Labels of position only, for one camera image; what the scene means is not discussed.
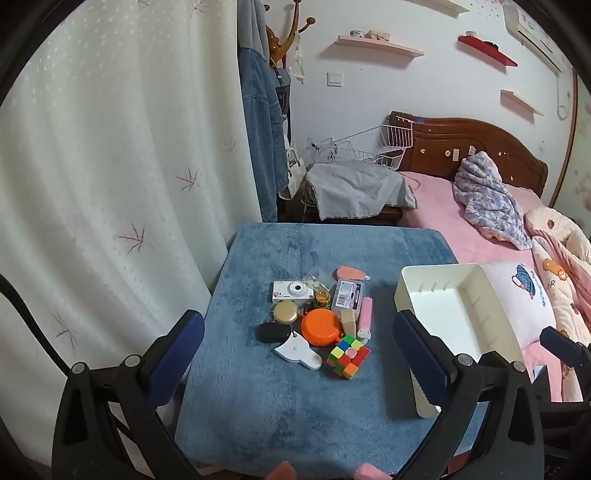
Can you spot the clear box with white pieces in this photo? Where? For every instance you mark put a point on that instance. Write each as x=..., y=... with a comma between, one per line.
x=317, y=282

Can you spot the blue denim jacket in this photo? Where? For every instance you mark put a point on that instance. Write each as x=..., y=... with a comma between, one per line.
x=263, y=129

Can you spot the brown wooden headboard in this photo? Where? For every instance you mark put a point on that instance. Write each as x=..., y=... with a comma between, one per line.
x=485, y=147

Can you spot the purple patterned blanket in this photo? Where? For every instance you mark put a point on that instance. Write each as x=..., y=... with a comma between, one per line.
x=489, y=203

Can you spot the white pillow with cartoon print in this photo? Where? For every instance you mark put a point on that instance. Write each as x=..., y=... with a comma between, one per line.
x=521, y=300

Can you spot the white patterned curtain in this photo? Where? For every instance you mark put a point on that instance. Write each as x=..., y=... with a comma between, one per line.
x=115, y=161

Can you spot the small white camera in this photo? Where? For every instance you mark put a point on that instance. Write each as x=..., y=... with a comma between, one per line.
x=290, y=290

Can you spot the white pointed plastic gadget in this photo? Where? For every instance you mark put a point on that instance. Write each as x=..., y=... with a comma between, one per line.
x=298, y=353

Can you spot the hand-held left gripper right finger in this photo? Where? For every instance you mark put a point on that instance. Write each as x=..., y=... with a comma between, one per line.
x=420, y=360

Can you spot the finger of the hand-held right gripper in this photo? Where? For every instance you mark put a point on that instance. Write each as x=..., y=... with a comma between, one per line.
x=561, y=345

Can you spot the white plastic storage bin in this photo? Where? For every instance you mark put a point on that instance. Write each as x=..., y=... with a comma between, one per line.
x=443, y=332

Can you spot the small pink wall shelf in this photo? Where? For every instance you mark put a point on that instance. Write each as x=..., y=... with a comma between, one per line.
x=521, y=101

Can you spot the blue fluffy mat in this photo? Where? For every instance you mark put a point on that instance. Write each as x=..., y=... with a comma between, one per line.
x=277, y=415

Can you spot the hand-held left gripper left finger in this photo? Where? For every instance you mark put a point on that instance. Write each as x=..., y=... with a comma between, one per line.
x=178, y=360

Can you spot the colourful puzzle cube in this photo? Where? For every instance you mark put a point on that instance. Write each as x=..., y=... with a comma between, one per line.
x=348, y=356

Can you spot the pink bed sheet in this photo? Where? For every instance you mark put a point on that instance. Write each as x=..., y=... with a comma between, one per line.
x=443, y=221

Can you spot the round gold tin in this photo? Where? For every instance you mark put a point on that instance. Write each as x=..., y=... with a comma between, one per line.
x=286, y=314

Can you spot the pink oval case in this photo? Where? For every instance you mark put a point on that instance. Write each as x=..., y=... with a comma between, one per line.
x=352, y=273

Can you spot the orange round case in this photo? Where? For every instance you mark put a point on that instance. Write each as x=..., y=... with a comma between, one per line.
x=321, y=327

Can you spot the pink stick with white cap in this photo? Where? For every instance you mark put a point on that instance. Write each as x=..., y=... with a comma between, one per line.
x=366, y=318

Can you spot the flower print wardrobe door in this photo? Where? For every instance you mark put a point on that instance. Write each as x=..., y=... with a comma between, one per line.
x=581, y=152

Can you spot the red wall shelf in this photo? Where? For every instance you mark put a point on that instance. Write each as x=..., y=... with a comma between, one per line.
x=487, y=50

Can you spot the white air conditioner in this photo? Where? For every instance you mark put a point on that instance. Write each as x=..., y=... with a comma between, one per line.
x=535, y=37

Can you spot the grey cloth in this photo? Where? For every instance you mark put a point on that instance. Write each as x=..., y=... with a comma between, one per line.
x=355, y=191

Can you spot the pink bear print quilt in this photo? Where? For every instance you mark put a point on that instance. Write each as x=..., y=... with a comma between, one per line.
x=561, y=267

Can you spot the small gold lidded jar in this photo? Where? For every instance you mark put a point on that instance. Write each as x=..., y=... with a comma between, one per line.
x=322, y=300

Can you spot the black plug charger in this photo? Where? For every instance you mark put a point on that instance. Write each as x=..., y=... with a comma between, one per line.
x=273, y=332

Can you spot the wooden coat rack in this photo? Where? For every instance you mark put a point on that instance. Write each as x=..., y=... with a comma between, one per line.
x=286, y=41

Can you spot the white wall switch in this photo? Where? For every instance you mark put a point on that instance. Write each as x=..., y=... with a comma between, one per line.
x=334, y=79

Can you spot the clear labelled plastic box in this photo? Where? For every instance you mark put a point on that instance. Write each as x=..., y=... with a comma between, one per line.
x=349, y=295

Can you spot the beige block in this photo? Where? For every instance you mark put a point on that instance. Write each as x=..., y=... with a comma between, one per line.
x=348, y=321

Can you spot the long pink wall shelf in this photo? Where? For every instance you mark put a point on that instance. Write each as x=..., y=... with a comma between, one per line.
x=378, y=46

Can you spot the pale wall shelf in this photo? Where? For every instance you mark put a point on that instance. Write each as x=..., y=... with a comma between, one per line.
x=438, y=4

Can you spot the pink box on shelf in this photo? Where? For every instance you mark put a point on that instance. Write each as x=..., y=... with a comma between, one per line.
x=376, y=34

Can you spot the white handbag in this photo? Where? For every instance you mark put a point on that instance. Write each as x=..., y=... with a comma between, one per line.
x=295, y=168

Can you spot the person's pink fuzzy clothing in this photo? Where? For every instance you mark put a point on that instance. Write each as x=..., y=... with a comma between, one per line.
x=369, y=473

